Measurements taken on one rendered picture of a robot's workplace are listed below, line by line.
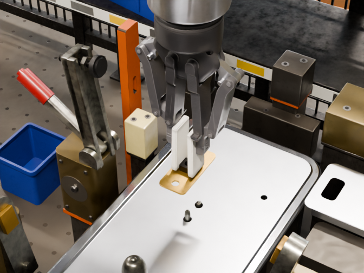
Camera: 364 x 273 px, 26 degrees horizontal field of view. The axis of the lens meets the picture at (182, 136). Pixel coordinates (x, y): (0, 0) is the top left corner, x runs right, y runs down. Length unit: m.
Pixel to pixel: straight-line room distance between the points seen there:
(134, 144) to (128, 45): 0.15
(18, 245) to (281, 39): 0.58
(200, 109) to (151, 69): 0.07
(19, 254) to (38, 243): 0.44
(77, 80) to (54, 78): 0.81
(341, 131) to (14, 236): 0.49
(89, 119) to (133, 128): 0.10
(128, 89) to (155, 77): 0.19
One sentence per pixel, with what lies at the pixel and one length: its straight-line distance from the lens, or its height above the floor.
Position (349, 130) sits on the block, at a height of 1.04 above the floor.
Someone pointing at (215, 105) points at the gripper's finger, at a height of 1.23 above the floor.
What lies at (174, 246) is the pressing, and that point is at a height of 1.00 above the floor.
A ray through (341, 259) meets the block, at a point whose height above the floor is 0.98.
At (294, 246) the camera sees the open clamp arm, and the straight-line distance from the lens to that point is 0.89.
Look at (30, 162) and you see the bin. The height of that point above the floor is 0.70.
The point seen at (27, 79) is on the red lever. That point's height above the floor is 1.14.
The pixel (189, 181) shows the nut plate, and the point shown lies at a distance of 0.98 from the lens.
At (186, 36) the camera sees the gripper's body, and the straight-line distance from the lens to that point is 0.82.
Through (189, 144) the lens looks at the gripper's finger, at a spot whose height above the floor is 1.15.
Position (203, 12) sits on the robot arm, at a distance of 0.80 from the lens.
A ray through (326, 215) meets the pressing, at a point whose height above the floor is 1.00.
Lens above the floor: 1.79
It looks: 42 degrees down
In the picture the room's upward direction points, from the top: straight up
